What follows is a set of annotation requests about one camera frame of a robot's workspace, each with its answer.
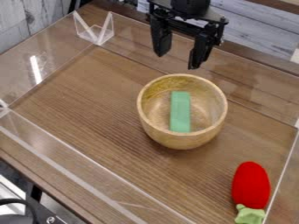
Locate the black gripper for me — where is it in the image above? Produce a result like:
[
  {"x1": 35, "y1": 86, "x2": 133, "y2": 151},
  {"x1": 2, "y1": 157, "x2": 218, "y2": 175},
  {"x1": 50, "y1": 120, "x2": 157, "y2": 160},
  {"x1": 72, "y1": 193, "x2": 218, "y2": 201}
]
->
[{"x1": 146, "y1": 0, "x2": 229, "y2": 70}]

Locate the red plush strawberry toy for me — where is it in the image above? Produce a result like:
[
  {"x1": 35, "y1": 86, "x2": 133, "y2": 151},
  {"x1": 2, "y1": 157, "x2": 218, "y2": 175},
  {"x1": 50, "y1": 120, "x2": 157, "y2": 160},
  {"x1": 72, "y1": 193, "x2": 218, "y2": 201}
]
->
[{"x1": 230, "y1": 161, "x2": 270, "y2": 224}]

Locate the green rectangular block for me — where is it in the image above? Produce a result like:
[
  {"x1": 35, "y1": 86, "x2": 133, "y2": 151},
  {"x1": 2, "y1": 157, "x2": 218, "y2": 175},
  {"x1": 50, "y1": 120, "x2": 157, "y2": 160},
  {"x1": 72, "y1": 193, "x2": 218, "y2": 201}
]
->
[{"x1": 169, "y1": 91, "x2": 190, "y2": 133}]

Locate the wooden bowl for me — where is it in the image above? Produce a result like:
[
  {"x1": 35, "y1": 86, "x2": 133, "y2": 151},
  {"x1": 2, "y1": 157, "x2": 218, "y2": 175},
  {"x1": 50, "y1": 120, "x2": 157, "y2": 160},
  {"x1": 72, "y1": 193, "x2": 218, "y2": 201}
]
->
[{"x1": 136, "y1": 73, "x2": 228, "y2": 150}]

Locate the clear acrylic tray wall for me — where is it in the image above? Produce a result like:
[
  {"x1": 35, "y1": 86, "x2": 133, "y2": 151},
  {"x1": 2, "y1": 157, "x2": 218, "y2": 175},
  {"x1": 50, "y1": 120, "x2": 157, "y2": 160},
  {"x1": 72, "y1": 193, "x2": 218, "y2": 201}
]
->
[{"x1": 0, "y1": 13, "x2": 299, "y2": 224}]

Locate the black table leg frame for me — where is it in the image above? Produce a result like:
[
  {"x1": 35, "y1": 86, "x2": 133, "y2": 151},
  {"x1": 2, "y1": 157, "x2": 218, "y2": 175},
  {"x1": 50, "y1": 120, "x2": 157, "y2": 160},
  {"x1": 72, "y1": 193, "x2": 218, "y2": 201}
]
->
[{"x1": 25, "y1": 182, "x2": 66, "y2": 224}]

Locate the black cable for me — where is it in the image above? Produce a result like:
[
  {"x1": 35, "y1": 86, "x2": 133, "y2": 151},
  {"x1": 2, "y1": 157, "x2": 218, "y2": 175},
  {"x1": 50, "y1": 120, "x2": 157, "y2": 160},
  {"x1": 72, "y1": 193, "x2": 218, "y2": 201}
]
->
[{"x1": 0, "y1": 198, "x2": 39, "y2": 224}]

